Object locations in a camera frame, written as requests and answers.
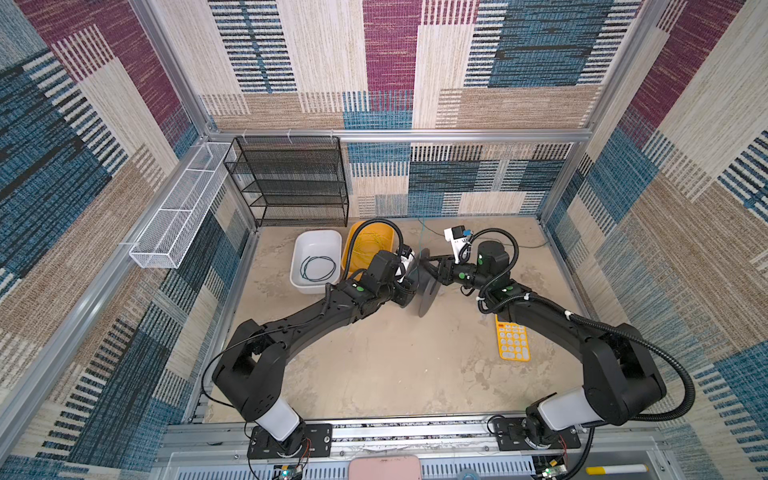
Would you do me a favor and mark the white plastic bin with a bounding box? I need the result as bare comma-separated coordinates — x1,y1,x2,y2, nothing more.
289,230,342,295

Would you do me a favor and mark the yellow calculator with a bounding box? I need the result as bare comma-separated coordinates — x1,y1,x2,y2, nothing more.
495,316,531,362

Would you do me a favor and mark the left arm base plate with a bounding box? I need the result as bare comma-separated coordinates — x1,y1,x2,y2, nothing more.
247,423,333,460

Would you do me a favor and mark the dark green cable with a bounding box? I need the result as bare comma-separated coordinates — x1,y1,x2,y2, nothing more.
299,255,338,283

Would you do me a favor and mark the pink phone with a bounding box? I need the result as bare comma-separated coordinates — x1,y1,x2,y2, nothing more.
348,456,422,480

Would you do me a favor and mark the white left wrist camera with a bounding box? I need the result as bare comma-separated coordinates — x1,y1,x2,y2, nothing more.
397,244,415,276

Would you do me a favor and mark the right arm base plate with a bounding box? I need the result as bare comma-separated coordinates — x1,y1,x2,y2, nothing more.
486,415,582,451

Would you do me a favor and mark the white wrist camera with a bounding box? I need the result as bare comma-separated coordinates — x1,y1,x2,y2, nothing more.
397,244,415,276
444,225,472,264

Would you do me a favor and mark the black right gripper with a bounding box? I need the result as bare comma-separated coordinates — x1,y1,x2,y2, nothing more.
419,253,490,291

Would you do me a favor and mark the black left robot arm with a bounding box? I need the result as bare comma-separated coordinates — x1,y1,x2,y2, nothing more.
205,218,415,458

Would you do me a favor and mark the black wire shelf rack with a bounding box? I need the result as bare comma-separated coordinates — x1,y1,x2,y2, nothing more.
224,136,350,227

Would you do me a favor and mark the yellow white marker pen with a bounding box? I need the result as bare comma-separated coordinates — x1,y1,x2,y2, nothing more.
586,464,650,476

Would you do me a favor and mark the grey perforated cable spool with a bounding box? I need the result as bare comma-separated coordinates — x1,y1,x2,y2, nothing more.
415,248,441,318

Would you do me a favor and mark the white wire mesh basket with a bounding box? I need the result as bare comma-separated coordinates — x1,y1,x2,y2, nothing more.
129,142,230,269

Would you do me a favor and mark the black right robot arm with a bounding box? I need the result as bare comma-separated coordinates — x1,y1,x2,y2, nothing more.
417,226,696,448

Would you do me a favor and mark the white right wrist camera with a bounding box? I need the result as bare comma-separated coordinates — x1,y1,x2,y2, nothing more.
444,225,472,264

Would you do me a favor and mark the yellow plastic bin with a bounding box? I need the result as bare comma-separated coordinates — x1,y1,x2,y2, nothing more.
341,218,404,279

